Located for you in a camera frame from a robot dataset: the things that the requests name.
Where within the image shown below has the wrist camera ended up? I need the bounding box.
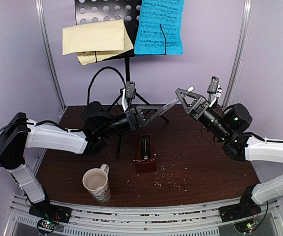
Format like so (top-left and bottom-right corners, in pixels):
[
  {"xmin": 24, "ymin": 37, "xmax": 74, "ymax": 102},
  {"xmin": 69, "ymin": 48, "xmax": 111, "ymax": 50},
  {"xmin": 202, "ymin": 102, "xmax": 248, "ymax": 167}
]
[
  {"xmin": 121, "ymin": 81, "xmax": 136, "ymax": 111},
  {"xmin": 207, "ymin": 76, "xmax": 222, "ymax": 108}
]

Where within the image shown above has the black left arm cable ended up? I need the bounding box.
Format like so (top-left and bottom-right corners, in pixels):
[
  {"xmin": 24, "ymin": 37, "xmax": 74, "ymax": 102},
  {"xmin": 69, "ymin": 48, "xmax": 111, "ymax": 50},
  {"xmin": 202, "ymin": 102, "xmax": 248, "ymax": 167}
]
[{"xmin": 86, "ymin": 66, "xmax": 126, "ymax": 111}]

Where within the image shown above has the yellow sheet music page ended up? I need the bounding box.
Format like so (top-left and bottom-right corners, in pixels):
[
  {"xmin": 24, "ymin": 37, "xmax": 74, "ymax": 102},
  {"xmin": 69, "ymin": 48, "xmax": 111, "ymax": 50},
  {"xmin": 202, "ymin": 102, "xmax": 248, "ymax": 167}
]
[{"xmin": 62, "ymin": 19, "xmax": 134, "ymax": 65}]

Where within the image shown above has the clear plastic metronome cover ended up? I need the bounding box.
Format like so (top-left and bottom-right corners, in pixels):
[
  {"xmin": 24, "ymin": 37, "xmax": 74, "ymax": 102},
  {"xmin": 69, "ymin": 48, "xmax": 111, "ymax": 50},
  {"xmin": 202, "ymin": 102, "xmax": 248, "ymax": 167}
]
[{"xmin": 161, "ymin": 85, "xmax": 195, "ymax": 114}]

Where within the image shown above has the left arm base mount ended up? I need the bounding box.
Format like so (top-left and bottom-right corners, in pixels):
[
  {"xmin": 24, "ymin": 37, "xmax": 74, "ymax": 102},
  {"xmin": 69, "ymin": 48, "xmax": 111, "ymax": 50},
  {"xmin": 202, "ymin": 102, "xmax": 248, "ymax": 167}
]
[{"xmin": 29, "ymin": 202, "xmax": 72, "ymax": 236}]

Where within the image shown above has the left aluminium corner post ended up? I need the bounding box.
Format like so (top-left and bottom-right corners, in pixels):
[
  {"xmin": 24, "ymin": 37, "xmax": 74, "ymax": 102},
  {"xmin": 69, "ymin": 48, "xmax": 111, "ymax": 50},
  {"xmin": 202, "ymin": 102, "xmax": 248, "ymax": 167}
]
[{"xmin": 35, "ymin": 0, "xmax": 67, "ymax": 110}]

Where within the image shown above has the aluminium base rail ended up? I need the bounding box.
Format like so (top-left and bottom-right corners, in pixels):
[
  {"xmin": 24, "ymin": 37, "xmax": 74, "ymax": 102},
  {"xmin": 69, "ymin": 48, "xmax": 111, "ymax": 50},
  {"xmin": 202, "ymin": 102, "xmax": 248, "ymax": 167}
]
[{"xmin": 8, "ymin": 193, "xmax": 283, "ymax": 236}]

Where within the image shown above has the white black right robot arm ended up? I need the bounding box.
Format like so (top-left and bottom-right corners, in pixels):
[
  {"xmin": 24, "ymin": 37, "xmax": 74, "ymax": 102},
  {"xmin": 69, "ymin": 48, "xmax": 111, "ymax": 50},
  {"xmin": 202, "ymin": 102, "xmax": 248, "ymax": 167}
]
[{"xmin": 176, "ymin": 88, "xmax": 283, "ymax": 217}]

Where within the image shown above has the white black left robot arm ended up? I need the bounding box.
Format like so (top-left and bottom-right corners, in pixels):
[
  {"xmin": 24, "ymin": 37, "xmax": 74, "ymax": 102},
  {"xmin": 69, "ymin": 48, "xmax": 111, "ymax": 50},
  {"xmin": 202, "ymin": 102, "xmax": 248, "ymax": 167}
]
[{"xmin": 0, "ymin": 101, "xmax": 165, "ymax": 218}]

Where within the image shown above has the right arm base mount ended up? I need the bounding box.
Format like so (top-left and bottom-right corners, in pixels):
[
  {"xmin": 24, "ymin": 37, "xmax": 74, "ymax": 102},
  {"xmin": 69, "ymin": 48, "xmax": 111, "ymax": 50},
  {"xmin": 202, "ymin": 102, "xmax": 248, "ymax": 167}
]
[{"xmin": 219, "ymin": 203, "xmax": 262, "ymax": 234}]

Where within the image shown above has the blue sheet music page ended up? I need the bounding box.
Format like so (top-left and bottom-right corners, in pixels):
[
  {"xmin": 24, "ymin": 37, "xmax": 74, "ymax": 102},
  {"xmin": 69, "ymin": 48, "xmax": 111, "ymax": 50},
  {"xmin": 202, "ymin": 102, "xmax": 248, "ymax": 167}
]
[{"xmin": 134, "ymin": 0, "xmax": 185, "ymax": 55}]

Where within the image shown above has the white ceramic mug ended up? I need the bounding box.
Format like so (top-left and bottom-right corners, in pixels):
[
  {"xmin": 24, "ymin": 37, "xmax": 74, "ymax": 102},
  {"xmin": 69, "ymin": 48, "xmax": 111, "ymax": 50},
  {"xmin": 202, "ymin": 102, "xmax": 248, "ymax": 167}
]
[{"xmin": 82, "ymin": 164, "xmax": 111, "ymax": 203}]

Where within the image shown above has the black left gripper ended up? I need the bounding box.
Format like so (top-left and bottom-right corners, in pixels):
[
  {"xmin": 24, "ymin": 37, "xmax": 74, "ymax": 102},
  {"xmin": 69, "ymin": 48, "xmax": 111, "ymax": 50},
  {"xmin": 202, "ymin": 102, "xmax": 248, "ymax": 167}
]
[{"xmin": 98, "ymin": 105, "xmax": 163, "ymax": 138}]

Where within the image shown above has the aluminium corner post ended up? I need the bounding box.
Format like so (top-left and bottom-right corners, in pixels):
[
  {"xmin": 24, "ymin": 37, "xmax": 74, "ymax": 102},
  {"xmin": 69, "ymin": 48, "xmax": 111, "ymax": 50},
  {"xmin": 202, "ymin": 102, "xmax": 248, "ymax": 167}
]
[
  {"xmin": 35, "ymin": 0, "xmax": 67, "ymax": 110},
  {"xmin": 222, "ymin": 0, "xmax": 253, "ymax": 108}
]

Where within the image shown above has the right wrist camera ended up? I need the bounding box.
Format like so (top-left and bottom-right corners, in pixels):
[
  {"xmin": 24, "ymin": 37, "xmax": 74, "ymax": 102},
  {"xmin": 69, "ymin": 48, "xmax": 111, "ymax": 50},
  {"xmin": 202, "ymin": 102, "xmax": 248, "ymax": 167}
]
[{"xmin": 207, "ymin": 76, "xmax": 222, "ymax": 108}]

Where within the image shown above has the black music stand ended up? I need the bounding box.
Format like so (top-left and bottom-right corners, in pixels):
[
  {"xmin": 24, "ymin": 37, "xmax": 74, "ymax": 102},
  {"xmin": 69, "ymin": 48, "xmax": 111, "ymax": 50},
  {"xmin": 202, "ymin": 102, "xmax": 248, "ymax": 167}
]
[{"xmin": 74, "ymin": 0, "xmax": 169, "ymax": 156}]

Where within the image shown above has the right aluminium corner post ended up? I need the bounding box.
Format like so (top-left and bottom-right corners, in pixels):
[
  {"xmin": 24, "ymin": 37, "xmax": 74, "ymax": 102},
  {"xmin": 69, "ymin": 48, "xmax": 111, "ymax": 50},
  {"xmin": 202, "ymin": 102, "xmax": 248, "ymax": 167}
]
[{"xmin": 222, "ymin": 0, "xmax": 253, "ymax": 108}]

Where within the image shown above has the red wooden metronome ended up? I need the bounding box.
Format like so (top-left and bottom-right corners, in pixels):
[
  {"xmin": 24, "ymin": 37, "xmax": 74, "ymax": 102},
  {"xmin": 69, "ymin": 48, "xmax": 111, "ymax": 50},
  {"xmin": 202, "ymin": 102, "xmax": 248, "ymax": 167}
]
[{"xmin": 134, "ymin": 130, "xmax": 157, "ymax": 174}]

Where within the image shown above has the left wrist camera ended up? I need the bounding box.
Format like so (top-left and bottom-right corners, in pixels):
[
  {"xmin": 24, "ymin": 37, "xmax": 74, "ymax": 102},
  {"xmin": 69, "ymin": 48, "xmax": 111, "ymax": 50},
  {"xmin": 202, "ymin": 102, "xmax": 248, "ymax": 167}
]
[{"xmin": 121, "ymin": 81, "xmax": 136, "ymax": 111}]

